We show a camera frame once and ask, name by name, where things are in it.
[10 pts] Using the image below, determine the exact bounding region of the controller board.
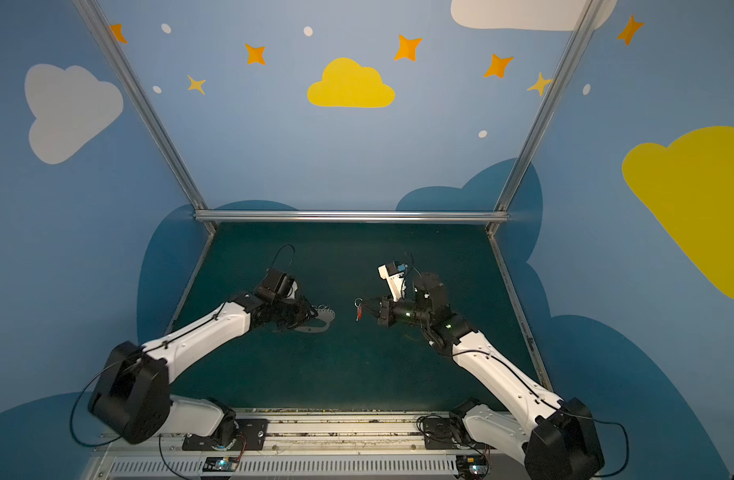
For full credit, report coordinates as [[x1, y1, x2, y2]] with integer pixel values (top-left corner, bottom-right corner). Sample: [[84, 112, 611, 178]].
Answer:
[[455, 455, 490, 480], [202, 457, 238, 474]]

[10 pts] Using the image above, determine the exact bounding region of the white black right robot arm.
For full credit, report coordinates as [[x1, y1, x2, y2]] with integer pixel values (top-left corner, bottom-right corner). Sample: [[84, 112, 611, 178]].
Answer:
[[373, 263, 605, 479]]

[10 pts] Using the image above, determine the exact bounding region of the aluminium left corner post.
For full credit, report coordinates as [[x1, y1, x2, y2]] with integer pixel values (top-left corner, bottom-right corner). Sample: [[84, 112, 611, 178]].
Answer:
[[73, 0, 208, 213]]

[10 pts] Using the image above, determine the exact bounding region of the aluminium right corner post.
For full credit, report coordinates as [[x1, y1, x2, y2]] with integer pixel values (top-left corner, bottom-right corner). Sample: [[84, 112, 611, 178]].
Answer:
[[486, 0, 606, 240]]

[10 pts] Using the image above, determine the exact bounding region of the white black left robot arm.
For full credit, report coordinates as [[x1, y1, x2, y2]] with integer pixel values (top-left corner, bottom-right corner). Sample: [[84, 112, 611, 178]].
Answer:
[[88, 268, 320, 450]]

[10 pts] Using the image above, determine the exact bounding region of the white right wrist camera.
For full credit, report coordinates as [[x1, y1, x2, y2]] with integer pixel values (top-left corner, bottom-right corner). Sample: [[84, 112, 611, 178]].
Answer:
[[378, 262, 409, 302]]

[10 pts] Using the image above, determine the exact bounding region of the left controller board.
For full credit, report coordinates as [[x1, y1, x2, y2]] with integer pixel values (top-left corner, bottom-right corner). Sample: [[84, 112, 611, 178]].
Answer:
[[202, 457, 238, 474]]

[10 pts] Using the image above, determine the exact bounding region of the black left camera cable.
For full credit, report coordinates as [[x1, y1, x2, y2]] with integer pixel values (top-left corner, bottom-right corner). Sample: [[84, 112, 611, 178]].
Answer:
[[269, 243, 297, 277]]

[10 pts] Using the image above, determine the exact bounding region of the right controller board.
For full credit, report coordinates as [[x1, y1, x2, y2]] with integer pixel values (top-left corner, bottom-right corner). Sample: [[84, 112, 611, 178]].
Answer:
[[455, 455, 490, 480]]

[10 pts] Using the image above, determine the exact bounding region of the aluminium back frame rail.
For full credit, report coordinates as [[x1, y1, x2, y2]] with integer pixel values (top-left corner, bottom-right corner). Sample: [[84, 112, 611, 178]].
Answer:
[[194, 210, 509, 224]]

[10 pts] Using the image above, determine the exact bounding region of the aluminium corner post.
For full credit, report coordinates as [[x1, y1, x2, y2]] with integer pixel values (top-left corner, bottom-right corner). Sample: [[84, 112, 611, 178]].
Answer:
[[73, 0, 208, 213], [486, 0, 606, 240]]

